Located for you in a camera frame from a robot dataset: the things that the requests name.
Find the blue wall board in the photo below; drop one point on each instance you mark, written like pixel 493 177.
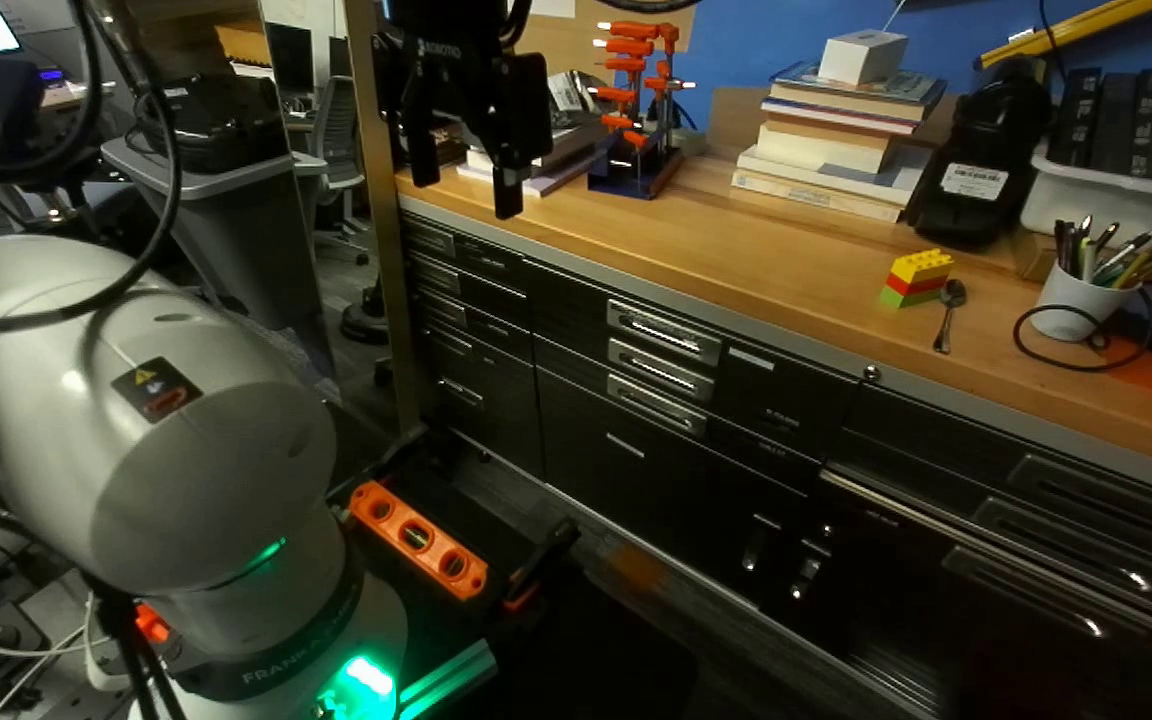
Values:
pixel 762 41

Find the thick white-paged book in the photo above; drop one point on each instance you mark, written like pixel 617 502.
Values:
pixel 838 141

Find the black label printer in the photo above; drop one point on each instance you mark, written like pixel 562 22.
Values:
pixel 978 174

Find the colourful lego block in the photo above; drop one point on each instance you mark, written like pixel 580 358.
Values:
pixel 923 273

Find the wooden shelf post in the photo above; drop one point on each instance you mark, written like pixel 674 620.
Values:
pixel 380 265

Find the workbench drawer cabinet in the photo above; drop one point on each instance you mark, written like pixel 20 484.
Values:
pixel 1002 533

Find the stack of books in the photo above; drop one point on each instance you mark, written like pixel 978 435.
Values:
pixel 818 183

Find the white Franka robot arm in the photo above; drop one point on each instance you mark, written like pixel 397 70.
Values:
pixel 136 441

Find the dark cover book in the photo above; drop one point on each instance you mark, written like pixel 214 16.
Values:
pixel 857 96

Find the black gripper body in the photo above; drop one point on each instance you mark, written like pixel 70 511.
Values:
pixel 463 65

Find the white pen cup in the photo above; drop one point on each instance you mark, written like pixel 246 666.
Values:
pixel 1078 306

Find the small white box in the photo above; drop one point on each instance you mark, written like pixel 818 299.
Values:
pixel 860 56

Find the black white plastic package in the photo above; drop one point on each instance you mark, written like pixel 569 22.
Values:
pixel 567 96

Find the assorted pens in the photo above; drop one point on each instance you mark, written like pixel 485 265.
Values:
pixel 1117 252

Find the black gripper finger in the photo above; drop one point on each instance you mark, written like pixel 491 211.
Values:
pixel 420 146
pixel 511 183

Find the yellow spirit level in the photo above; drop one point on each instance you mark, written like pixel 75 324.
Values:
pixel 1081 30

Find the black tool tray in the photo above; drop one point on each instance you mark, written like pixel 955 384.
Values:
pixel 511 533

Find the white plastic bin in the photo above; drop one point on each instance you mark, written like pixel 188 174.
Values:
pixel 1109 206

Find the black key tool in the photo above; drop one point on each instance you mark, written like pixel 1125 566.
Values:
pixel 947 320

